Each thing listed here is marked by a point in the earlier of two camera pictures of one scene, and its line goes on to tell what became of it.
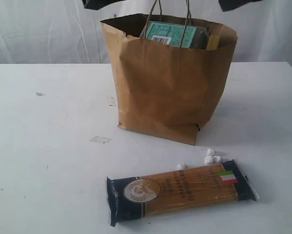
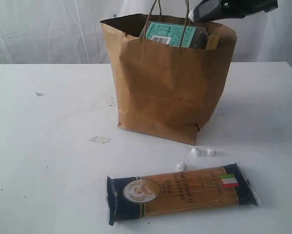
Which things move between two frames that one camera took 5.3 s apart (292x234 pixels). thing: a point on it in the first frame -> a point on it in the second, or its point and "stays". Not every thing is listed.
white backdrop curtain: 66,31 stays
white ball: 208,160 -> 195,151
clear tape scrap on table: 100,139 stays
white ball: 181,166 stays
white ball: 209,151 -> 190,16
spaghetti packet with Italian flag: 136,197 stays
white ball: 217,159 -> 211,152
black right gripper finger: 229,5 -> 210,10
